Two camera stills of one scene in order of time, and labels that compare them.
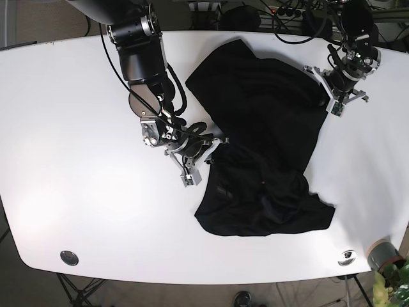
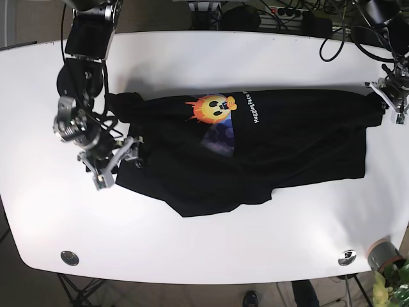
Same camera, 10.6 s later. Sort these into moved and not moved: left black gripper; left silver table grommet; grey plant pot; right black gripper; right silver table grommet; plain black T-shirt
Moved: right black gripper; plain black T-shirt; left black gripper
Not moved: grey plant pot; right silver table grommet; left silver table grommet
